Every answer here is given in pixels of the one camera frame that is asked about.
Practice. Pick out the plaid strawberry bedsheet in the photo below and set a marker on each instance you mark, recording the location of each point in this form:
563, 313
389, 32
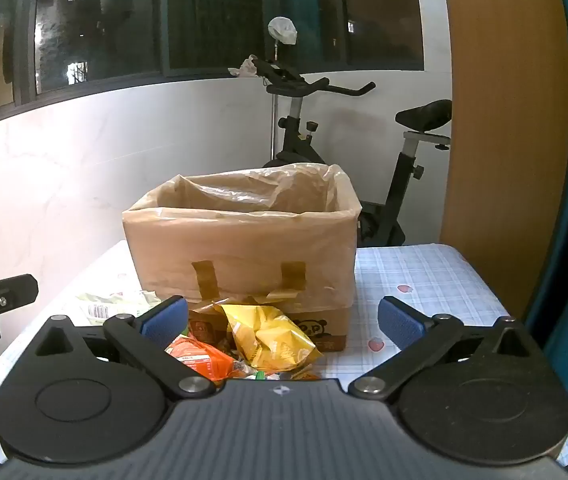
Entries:
438, 275

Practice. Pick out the dark glass window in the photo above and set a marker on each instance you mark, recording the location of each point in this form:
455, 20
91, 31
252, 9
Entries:
114, 20

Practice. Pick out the brown snack packet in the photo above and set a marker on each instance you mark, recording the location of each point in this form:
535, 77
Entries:
206, 325

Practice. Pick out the white green snack packet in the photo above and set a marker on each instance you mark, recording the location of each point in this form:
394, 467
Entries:
109, 305

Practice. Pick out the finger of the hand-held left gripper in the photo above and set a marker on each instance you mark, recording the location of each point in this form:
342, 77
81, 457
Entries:
14, 290

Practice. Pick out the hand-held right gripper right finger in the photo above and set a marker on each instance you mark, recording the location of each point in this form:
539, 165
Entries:
398, 324

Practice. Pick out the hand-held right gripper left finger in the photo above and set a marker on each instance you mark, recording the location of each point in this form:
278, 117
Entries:
166, 317

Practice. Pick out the yellow snack bag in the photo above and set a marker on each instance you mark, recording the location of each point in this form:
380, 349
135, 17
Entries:
269, 335

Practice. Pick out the white plastic bag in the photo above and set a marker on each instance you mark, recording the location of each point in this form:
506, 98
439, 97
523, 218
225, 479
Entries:
282, 29

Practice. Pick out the black exercise bike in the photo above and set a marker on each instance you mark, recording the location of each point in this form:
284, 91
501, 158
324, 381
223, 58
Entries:
398, 195

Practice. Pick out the clear plastic bag liner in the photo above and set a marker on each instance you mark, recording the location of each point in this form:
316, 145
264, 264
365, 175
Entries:
244, 240

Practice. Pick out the orange snack packet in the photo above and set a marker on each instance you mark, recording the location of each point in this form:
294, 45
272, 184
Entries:
199, 357

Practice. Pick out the brown cardboard box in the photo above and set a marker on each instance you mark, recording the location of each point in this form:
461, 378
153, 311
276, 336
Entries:
331, 331

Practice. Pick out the crumpled white cloth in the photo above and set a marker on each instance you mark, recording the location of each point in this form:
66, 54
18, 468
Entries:
245, 67

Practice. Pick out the thin metal pole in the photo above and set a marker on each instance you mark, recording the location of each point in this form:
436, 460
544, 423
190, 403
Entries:
275, 120

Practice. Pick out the wooden panel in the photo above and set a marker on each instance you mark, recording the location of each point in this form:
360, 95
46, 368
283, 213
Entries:
508, 135

